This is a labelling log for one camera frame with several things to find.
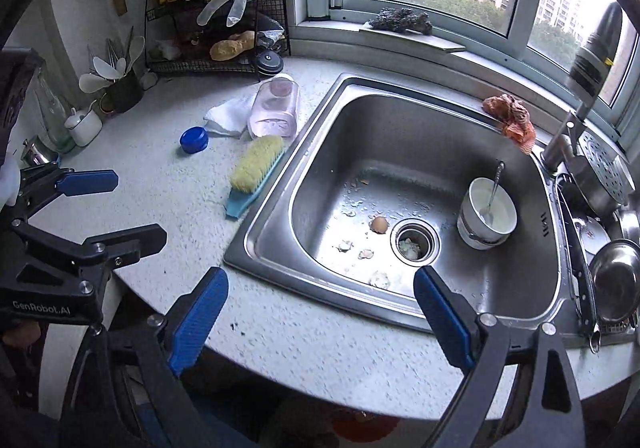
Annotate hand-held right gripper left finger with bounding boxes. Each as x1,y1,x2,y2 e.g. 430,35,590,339
70,267,230,448

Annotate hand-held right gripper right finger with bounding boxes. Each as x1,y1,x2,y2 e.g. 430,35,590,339
412,265,588,448

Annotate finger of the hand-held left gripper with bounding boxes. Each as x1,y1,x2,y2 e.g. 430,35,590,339
19,165,120,219
10,220,168,273

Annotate person's left hand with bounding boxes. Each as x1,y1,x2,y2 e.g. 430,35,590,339
0,320,43,348

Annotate white ceramic jar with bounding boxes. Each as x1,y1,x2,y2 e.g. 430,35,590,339
67,112,103,147

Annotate stainless steel pot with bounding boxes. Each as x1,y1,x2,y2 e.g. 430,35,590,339
21,135,58,167

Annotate clear glass bottle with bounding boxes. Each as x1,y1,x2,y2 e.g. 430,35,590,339
32,68,76,153

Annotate sink drain strainer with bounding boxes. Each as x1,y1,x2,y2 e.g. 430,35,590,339
392,222,441,263

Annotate dark green mug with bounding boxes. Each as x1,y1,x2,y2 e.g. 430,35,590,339
100,70,145,115

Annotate large white spatula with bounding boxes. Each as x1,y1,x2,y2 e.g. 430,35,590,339
79,72,113,93

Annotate white bowl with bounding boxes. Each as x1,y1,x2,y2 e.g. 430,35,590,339
457,177,517,251

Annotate blue bottle cap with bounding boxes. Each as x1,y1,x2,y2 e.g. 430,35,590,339
180,127,210,155

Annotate red plastic container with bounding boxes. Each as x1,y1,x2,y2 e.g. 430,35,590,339
332,410,401,444

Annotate white spoons and metal utensils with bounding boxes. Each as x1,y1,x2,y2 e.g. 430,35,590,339
87,25,136,73

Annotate white rice paddle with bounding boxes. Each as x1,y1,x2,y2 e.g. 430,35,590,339
125,35,146,71

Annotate metal spoon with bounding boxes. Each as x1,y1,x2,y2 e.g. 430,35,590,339
479,160,506,223

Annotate yellow scrubbing brush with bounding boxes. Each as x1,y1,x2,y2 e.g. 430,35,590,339
225,135,286,219

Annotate white crumpled cloth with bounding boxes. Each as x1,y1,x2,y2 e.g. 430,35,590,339
203,92,258,137

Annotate steel pot lid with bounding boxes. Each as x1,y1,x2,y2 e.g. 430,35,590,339
572,215,611,253

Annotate stainless steel bowl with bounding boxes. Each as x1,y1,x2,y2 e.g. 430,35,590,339
590,239,640,323

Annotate stainless steel sink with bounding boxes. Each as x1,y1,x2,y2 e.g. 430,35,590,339
223,72,596,333

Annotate purple label small bottle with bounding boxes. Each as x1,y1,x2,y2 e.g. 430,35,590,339
247,76,301,139

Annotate ginger root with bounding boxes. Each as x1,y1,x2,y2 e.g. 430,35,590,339
210,31,256,61

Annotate metal kitchen faucet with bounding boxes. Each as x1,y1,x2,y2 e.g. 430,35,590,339
542,2,623,176

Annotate orange dishcloth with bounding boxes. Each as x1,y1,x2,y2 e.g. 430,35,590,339
482,94,537,155

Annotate black round lid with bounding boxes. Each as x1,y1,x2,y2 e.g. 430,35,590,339
256,50,285,76

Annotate perforated steel steamer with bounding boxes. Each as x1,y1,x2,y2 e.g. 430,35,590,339
570,130,636,216

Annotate steel wool scourer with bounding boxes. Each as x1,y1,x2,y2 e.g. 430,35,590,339
369,8,433,35

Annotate black wire rack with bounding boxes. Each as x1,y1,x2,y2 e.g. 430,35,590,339
144,0,292,81

